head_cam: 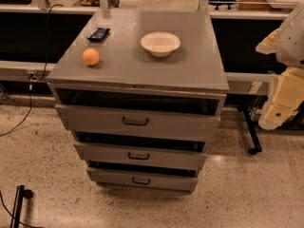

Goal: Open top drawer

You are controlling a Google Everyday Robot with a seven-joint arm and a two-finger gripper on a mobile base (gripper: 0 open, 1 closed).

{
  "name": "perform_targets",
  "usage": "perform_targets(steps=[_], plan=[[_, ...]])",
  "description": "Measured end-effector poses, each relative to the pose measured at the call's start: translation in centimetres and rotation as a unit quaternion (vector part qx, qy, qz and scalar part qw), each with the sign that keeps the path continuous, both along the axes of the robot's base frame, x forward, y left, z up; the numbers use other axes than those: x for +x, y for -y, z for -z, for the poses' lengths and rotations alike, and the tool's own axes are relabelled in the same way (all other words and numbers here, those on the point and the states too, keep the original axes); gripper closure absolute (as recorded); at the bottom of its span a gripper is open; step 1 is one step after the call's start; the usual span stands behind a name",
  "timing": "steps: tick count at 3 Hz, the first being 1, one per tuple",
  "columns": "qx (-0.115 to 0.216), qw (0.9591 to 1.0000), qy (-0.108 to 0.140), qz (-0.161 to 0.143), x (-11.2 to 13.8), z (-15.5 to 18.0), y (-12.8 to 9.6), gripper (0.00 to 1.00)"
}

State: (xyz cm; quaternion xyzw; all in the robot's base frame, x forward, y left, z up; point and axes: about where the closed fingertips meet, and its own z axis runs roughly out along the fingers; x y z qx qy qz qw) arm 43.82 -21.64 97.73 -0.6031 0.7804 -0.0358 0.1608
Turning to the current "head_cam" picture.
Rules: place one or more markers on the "grey top drawer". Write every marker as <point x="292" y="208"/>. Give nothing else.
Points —
<point x="138" y="123"/>

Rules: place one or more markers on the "grey middle drawer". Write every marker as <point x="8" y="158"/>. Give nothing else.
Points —
<point x="154" y="157"/>

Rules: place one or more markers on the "grey drawer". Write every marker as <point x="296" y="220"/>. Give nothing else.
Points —
<point x="141" y="179"/>
<point x="154" y="157"/>
<point x="138" y="123"/>

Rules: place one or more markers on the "grey bottom drawer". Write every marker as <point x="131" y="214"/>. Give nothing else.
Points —
<point x="141" y="179"/>

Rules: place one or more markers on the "white bowl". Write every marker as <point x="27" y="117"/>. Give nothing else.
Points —
<point x="160" y="44"/>

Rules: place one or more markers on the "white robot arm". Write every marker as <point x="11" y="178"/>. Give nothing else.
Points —
<point x="290" y="40"/>

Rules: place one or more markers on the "grey drawer cabinet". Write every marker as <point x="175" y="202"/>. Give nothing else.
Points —
<point x="190" y="80"/>

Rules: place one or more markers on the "black stand leg with caster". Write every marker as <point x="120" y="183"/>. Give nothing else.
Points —
<point x="257" y="147"/>

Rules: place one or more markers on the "dark snack bar wrapper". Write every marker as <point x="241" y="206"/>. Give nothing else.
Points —
<point x="98" y="35"/>

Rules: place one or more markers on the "orange fruit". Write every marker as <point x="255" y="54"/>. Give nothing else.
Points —
<point x="91" y="57"/>

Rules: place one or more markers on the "black stand bottom left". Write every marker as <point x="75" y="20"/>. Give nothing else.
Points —
<point x="22" y="193"/>

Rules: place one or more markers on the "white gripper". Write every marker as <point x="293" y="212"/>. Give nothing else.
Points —
<point x="292" y="42"/>

